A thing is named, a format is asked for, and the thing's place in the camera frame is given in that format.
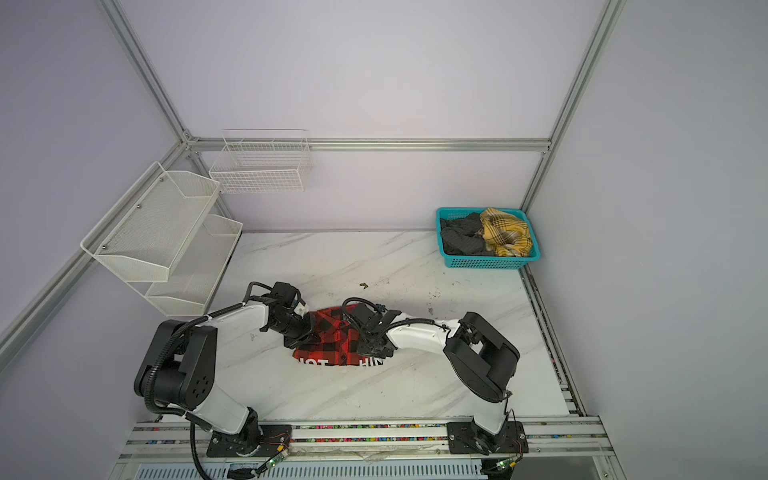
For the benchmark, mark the white mesh two-tier shelf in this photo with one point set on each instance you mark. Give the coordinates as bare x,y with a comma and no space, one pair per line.
165,240

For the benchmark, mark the red black plaid shirt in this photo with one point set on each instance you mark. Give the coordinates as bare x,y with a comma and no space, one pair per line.
334,342

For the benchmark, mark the dark grey shirt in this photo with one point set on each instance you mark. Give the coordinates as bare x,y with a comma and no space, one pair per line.
463,236

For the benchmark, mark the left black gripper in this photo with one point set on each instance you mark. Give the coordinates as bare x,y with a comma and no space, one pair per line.
307,337

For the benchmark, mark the white wire basket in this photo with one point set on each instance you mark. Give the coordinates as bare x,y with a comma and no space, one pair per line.
256,161

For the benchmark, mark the teal plastic basket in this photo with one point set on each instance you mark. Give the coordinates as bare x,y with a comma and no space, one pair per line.
490,261

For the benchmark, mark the aluminium frame profile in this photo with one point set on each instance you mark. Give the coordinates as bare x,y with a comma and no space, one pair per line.
24,330

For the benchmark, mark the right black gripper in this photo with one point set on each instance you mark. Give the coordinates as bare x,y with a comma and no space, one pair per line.
361,349

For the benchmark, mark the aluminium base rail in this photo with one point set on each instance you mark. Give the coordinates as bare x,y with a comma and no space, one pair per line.
381,440

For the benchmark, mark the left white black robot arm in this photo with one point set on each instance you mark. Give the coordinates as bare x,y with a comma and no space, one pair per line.
178,373

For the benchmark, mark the yellow plaid shirt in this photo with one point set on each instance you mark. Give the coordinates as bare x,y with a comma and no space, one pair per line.
505,235

